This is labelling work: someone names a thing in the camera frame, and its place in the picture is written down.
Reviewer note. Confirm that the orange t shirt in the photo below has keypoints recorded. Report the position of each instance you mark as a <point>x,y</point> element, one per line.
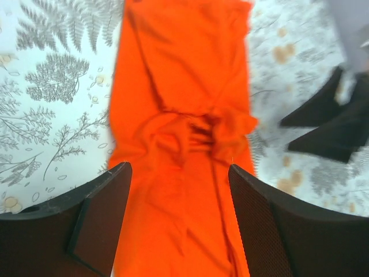
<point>180,115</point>

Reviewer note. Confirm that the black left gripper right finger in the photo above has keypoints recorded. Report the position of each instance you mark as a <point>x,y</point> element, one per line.
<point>285,236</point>

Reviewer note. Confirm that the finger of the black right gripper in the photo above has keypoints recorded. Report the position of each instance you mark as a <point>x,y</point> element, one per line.
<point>345,133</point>
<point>320,108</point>

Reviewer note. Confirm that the floral patterned table mat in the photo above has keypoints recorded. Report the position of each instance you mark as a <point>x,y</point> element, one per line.
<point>57,63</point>

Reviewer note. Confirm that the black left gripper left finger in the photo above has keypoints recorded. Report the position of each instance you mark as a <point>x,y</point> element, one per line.
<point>74,234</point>

